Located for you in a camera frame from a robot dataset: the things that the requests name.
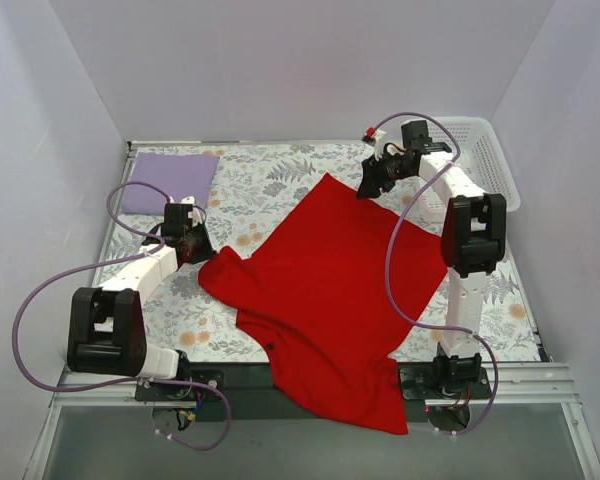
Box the white plastic basket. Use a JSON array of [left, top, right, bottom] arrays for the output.
[[417, 116, 521, 223]]

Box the red t shirt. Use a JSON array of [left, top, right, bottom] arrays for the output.
[[197, 172, 451, 437]]

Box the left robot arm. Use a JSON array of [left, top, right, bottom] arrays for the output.
[[67, 197, 216, 400]]

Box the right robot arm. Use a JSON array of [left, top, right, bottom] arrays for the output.
[[356, 112, 507, 399]]

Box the folded purple t shirt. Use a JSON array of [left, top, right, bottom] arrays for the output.
[[121, 153, 220, 215]]

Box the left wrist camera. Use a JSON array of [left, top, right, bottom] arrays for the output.
[[165, 196, 206, 224]]

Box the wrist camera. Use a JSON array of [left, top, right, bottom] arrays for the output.
[[165, 196, 206, 224], [362, 127, 389, 160]]

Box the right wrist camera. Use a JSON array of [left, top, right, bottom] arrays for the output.
[[362, 127, 389, 160]]

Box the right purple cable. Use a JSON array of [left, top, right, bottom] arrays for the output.
[[367, 112, 499, 437]]

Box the purple cable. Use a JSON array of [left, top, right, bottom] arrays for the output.
[[12, 181, 233, 451], [367, 112, 499, 437]]

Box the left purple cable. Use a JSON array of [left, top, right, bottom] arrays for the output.
[[12, 181, 233, 451]]

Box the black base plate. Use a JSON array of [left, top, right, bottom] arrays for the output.
[[135, 358, 492, 435]]

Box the aluminium frame rail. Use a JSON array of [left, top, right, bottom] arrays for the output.
[[52, 362, 581, 406]]

